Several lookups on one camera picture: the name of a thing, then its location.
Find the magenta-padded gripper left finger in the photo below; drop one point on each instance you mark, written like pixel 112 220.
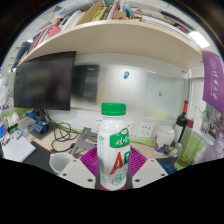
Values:
pixel 76 171

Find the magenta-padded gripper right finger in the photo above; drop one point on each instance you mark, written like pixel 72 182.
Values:
pixel 150 171

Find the white green-capped drink bottle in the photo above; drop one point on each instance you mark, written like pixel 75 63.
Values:
pixel 112 150

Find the black-and-white checkered mug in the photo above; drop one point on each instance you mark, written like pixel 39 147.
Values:
pixel 60 161

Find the white round jar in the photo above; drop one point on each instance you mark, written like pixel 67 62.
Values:
pixel 165 138

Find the black desk mat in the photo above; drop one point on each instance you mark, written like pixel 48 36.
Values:
pixel 38 156

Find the small blue box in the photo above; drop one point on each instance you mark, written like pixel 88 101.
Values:
pixel 40 127

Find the dark wine bottle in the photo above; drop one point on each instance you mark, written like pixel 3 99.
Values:
pixel 181 123

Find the white paper sheet with writing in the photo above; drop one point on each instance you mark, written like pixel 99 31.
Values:
pixel 18 148

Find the clear plastic box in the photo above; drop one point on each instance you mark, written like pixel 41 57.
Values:
pixel 26 124

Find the blue tissue box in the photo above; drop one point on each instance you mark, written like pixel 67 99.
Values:
pixel 2 125

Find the black computer monitor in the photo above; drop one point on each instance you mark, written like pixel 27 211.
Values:
pixel 45 81

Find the purple pennant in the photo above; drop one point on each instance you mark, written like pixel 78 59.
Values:
pixel 214 80

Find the wooden shelf with books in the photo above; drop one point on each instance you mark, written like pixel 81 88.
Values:
pixel 126 36

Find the ceiling light panels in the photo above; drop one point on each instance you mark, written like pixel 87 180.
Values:
pixel 199 39

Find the white wall power outlet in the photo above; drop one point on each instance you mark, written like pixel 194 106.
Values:
pixel 129 128
pixel 145 130
pixel 98 123

